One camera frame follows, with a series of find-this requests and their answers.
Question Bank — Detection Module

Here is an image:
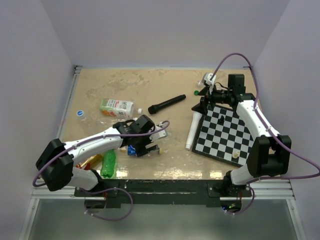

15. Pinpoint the black microphone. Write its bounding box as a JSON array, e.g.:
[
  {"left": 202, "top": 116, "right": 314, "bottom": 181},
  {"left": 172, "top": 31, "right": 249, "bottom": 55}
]
[{"left": 148, "top": 94, "right": 186, "bottom": 115}]

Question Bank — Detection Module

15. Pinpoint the black chess piece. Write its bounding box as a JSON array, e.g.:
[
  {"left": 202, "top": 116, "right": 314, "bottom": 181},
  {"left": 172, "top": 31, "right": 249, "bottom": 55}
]
[{"left": 218, "top": 115, "right": 225, "bottom": 125}]

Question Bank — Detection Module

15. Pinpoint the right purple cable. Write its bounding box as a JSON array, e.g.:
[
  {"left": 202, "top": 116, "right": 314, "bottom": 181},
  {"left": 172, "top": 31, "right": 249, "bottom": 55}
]
[{"left": 211, "top": 52, "right": 320, "bottom": 216}]

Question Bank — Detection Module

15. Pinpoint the white microphone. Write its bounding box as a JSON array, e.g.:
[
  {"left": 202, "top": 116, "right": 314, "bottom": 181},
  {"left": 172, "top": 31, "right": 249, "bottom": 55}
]
[{"left": 185, "top": 111, "right": 202, "bottom": 151}]

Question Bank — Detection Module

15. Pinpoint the clear bottle green label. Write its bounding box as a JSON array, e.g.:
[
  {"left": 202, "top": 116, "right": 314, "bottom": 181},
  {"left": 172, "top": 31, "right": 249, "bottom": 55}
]
[{"left": 99, "top": 98, "right": 135, "bottom": 118}]

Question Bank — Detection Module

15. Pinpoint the Pepsi bottle blue label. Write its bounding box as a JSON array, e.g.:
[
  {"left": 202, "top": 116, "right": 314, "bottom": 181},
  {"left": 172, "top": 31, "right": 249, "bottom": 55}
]
[{"left": 117, "top": 143, "right": 161, "bottom": 158}]

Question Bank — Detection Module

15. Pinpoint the red gold snack packet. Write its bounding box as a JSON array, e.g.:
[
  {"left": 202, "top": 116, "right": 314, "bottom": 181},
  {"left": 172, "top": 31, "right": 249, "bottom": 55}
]
[{"left": 75, "top": 154, "right": 103, "bottom": 171}]

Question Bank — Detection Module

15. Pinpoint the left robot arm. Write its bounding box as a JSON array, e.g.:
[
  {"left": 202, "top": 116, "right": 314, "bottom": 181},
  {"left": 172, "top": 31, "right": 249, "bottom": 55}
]
[{"left": 35, "top": 115, "right": 170, "bottom": 196}]

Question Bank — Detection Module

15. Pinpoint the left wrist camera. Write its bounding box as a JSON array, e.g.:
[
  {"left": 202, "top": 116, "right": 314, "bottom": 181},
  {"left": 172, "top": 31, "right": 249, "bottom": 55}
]
[{"left": 149, "top": 122, "right": 168, "bottom": 143}]

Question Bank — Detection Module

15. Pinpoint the green plastic bottle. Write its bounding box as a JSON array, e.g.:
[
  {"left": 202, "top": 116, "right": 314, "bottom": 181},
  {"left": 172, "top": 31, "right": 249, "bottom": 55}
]
[{"left": 100, "top": 149, "right": 117, "bottom": 179}]

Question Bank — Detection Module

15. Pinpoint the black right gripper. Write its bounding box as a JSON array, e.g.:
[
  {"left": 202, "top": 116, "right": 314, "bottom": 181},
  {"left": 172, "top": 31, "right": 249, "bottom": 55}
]
[{"left": 192, "top": 83, "right": 233, "bottom": 116}]

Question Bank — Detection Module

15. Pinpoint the aluminium table frame rail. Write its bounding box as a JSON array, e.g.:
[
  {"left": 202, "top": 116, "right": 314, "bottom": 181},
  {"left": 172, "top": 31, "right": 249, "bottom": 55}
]
[{"left": 18, "top": 65, "right": 83, "bottom": 240}]

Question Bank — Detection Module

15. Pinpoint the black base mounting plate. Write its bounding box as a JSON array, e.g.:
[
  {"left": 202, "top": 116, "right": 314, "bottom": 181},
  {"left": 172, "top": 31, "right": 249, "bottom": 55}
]
[{"left": 74, "top": 179, "right": 252, "bottom": 209}]

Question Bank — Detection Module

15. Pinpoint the clear bottle blue cap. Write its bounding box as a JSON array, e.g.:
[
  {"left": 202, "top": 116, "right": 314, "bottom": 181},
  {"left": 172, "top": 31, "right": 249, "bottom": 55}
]
[{"left": 76, "top": 110, "right": 93, "bottom": 126}]

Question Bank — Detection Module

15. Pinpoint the cream chess piece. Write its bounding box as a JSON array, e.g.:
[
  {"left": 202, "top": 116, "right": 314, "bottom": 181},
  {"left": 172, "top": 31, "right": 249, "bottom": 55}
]
[{"left": 232, "top": 150, "right": 241, "bottom": 159}]

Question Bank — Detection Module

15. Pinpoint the black white chessboard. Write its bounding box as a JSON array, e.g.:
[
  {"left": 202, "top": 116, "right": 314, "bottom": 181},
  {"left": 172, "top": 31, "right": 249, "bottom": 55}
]
[{"left": 192, "top": 105, "right": 254, "bottom": 167}]

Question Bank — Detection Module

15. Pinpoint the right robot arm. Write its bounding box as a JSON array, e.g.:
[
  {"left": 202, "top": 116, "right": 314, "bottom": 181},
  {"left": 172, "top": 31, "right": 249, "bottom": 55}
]
[{"left": 185, "top": 72, "right": 292, "bottom": 197}]

